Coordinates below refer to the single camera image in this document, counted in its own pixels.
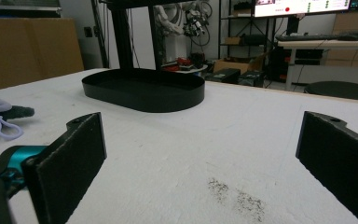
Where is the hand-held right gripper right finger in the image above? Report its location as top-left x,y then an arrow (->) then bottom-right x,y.
295,110 -> 358,224

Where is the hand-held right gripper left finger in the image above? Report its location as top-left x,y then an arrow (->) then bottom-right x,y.
22,112 -> 108,224

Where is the black computer tower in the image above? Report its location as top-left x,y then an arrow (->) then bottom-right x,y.
268,46 -> 294,83

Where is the white desk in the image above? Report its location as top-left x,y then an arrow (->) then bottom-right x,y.
276,37 -> 358,91

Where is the black oval tray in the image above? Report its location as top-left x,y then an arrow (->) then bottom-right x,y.
81,67 -> 206,114

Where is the black box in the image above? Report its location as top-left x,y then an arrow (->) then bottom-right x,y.
238,70 -> 266,89
204,67 -> 241,85

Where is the brown cardboard panel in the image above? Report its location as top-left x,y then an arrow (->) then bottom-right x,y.
0,17 -> 85,91

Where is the wooden drawer cabinet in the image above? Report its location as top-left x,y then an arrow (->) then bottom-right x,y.
324,11 -> 358,68

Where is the brown cardboard box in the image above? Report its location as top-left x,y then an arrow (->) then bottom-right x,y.
213,58 -> 264,76

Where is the black metal stand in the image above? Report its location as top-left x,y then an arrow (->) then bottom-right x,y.
101,0 -> 181,71

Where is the computer monitor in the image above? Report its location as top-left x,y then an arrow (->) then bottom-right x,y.
254,0 -> 352,19

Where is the round white side table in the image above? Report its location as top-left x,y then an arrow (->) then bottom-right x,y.
161,56 -> 209,75

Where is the black metal shelf rack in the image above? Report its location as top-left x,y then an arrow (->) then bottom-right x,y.
218,0 -> 278,64

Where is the white robot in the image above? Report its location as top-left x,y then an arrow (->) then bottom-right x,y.
154,0 -> 213,64

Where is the grey plush toy keychain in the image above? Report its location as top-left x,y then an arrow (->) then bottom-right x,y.
0,95 -> 35,141

